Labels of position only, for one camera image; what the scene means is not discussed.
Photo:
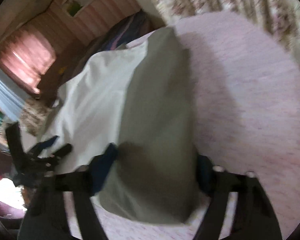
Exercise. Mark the floral blue curtain left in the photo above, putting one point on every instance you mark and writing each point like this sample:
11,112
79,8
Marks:
17,105

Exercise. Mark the olive and white jacket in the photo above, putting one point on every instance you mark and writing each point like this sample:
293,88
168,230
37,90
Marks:
138,98

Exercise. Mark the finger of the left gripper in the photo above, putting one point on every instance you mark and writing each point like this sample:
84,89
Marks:
40,146
62,152

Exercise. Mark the pink window curtain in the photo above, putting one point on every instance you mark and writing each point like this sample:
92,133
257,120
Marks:
27,55

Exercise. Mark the dark striped bed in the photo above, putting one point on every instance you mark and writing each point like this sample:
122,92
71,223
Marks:
75,56

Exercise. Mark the pink floral bed sheet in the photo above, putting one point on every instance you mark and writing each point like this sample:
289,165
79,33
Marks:
246,95

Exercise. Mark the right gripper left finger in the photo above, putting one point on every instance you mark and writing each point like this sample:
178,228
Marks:
46,217

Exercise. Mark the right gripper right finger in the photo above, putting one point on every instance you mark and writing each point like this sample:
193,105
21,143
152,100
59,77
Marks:
254,215

